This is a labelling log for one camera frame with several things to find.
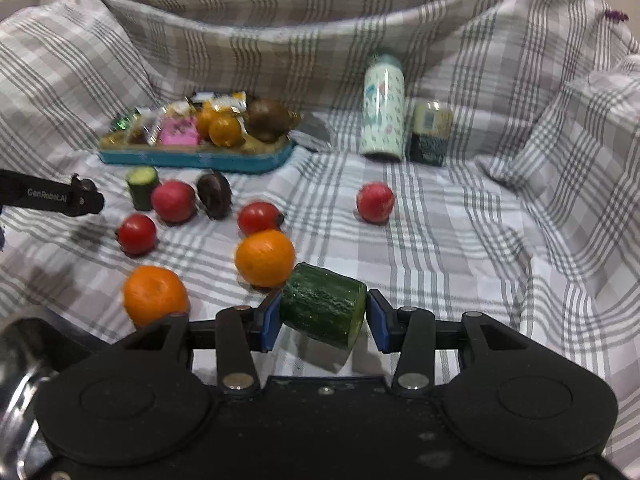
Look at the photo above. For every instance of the red tomato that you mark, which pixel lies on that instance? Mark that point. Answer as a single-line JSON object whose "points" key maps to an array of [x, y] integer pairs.
{"points": [[259, 216], [137, 235]]}

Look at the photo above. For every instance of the tall patterned white bottle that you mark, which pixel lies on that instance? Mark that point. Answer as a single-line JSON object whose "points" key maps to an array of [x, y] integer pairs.
{"points": [[383, 108]]}

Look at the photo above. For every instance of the yellow white snack packets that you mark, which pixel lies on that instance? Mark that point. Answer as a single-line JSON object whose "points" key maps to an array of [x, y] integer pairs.
{"points": [[234, 101]]}

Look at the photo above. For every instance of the brown kiwi fruit on tray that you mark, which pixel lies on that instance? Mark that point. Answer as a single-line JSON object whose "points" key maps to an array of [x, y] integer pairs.
{"points": [[267, 120]]}

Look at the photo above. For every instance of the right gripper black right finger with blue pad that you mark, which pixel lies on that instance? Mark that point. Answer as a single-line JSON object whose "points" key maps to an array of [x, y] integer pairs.
{"points": [[416, 335]]}

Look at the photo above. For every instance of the short dark green can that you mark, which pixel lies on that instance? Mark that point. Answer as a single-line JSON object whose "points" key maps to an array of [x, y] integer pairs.
{"points": [[430, 132]]}

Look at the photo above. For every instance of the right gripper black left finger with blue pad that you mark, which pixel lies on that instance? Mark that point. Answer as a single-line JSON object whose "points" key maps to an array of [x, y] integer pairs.
{"points": [[235, 334]]}

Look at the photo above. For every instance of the red apple left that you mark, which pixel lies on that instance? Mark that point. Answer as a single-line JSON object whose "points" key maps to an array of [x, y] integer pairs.
{"points": [[174, 201]]}

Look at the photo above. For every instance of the large cucumber piece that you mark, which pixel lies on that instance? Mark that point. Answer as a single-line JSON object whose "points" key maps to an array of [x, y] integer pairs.
{"points": [[324, 305]]}

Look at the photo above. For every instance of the orange near gripper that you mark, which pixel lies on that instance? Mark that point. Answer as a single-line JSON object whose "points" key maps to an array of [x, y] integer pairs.
{"points": [[151, 292]]}

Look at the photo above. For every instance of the dark purple fruit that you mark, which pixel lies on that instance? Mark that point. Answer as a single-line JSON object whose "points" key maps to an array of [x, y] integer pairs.
{"points": [[215, 194]]}

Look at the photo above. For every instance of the grey plaid cloth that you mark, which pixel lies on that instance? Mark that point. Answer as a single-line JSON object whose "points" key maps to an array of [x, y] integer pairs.
{"points": [[533, 218]]}

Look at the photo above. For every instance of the orange on tray back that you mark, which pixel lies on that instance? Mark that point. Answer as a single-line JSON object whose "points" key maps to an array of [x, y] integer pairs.
{"points": [[203, 119]]}

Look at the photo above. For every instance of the orange in middle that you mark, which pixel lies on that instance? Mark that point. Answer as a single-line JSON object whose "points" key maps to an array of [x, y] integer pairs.
{"points": [[265, 259]]}

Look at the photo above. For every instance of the green wrapped candy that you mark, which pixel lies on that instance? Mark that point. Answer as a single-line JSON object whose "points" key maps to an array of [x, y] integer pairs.
{"points": [[121, 122]]}

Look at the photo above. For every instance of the red tomato middle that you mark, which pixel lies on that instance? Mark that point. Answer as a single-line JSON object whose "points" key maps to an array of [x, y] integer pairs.
{"points": [[259, 216]]}

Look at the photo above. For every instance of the orange on tray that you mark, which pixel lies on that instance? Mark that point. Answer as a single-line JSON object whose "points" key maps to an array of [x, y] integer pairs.
{"points": [[225, 131], [203, 119]]}

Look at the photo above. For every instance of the pink snack packet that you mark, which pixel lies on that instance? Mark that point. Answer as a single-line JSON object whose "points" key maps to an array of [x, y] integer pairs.
{"points": [[178, 130]]}

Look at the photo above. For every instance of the red apple right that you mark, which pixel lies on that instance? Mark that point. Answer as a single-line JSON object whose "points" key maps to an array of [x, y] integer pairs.
{"points": [[375, 202]]}

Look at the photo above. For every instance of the silver foil packet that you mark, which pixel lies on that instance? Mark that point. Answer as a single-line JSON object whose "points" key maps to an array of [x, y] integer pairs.
{"points": [[311, 133]]}

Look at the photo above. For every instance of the metal bowl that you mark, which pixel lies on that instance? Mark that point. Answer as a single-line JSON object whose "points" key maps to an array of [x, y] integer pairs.
{"points": [[36, 344]]}

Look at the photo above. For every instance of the red tomato left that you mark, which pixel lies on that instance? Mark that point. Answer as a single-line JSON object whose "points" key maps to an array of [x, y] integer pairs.
{"points": [[137, 235]]}

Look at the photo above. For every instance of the blue tray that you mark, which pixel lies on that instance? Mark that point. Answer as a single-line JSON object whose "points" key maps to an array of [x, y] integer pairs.
{"points": [[252, 157]]}

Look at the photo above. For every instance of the small cucumber piece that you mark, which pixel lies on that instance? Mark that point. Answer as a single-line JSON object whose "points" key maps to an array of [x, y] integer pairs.
{"points": [[142, 181]]}

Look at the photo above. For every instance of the orange on tray front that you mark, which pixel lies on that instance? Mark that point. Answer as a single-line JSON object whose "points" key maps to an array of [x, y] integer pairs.
{"points": [[225, 131]]}

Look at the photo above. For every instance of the red apple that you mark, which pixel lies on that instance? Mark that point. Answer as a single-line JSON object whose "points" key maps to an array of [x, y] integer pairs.
{"points": [[174, 201], [375, 202]]}

